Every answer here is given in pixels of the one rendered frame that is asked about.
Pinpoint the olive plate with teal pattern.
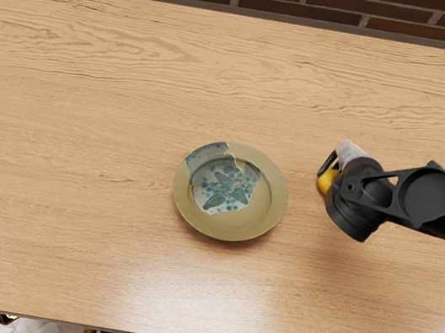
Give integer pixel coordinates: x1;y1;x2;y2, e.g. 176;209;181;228
164;132;297;251

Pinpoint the yellow fruit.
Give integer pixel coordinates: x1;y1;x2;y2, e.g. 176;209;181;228
315;164;341;196

